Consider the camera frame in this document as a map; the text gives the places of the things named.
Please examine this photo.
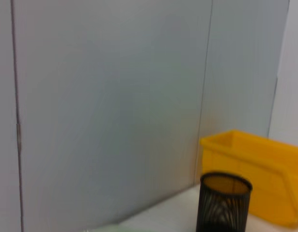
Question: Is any black mesh pen holder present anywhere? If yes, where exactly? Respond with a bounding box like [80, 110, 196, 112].
[196, 172, 253, 232]

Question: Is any yellow plastic bin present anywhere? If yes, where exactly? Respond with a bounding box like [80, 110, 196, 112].
[200, 130, 298, 228]

